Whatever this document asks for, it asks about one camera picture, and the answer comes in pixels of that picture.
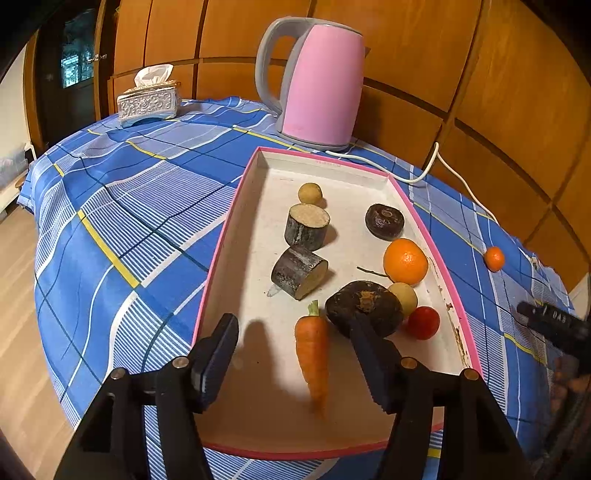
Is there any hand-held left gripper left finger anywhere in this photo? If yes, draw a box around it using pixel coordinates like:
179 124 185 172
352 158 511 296
53 313 240 480

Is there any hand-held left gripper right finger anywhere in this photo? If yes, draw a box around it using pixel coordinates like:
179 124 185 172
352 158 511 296
348 316 536 480

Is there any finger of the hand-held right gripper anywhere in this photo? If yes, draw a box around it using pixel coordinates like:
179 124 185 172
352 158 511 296
516 301 548 326

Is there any pink-rimmed white tray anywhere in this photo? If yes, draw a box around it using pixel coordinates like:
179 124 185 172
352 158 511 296
191 147 483 461

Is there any small orange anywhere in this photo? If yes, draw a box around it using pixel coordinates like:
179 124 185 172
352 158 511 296
483 246 506 272

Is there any orange carrot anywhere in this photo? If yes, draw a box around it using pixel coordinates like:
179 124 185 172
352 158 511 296
294 300 331 416

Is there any red tomato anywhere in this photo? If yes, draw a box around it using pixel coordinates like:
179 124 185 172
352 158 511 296
406 306 441 341

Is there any dark round fruit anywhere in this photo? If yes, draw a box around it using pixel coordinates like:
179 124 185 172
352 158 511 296
324 280 404 340
365 203 406 241

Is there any large orange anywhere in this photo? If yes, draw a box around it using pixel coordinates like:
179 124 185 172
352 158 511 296
383 237 429 285

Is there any short bark-covered log piece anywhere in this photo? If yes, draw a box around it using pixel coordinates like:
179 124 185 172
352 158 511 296
284 204 332 251
271 246 329 301

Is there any blue plaid tablecloth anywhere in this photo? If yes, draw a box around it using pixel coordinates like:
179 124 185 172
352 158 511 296
16 95 578 480

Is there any grey kettle base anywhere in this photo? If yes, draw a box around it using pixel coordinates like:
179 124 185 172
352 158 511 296
276 127 352 153

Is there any silver embossed tissue box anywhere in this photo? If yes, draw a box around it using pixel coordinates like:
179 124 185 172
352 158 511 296
117 80 182 127

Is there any pink electric kettle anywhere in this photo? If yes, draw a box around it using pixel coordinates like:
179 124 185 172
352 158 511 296
255 17 365 146

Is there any white tissue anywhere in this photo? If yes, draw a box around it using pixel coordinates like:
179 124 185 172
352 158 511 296
134 65 174 88

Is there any dark glass door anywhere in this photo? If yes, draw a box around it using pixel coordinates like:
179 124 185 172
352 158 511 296
37 9 100 144

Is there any white power cord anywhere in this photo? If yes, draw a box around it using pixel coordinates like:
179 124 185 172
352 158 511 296
325 141 541 271

